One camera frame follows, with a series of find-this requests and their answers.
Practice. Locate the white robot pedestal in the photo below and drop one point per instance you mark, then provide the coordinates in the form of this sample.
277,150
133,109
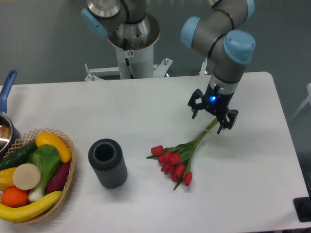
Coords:
132,64

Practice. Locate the black device at edge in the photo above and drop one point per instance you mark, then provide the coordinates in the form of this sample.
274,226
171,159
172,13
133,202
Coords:
303,208

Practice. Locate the dark green cucumber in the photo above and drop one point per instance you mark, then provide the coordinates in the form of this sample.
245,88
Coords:
18,157

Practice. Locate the dark grey ribbed vase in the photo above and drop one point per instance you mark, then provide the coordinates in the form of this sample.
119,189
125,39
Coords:
106,158

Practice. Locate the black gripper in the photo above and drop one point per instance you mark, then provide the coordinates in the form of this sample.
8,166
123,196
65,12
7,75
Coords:
217,104

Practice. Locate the green bok choy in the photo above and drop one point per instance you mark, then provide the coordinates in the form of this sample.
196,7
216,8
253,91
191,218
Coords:
47,159

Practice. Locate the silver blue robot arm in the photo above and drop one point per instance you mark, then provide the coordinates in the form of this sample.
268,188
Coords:
133,32

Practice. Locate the purple sweet potato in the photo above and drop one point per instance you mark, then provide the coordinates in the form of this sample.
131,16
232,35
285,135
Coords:
57,182

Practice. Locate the woven wicker basket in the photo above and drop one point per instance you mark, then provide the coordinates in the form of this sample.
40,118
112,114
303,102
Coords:
29,138

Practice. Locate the white frame at right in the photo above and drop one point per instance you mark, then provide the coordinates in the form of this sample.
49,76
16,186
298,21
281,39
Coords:
304,106

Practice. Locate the yellow banana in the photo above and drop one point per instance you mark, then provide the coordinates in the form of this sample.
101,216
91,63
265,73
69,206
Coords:
29,211

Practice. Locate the yellow bell pepper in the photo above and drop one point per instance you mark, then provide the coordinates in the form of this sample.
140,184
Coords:
6,178

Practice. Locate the orange fruit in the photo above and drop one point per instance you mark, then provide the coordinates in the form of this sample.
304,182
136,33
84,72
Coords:
14,197

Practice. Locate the yellow squash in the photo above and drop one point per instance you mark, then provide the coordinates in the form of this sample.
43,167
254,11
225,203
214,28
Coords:
46,138

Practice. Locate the red tulip bouquet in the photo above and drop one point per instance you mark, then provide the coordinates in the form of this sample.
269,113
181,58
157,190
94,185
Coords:
176,161

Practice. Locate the blue handled saucepan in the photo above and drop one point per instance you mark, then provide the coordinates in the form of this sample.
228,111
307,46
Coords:
8,133

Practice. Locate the beige round disc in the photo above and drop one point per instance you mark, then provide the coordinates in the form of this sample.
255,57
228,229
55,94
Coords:
26,176

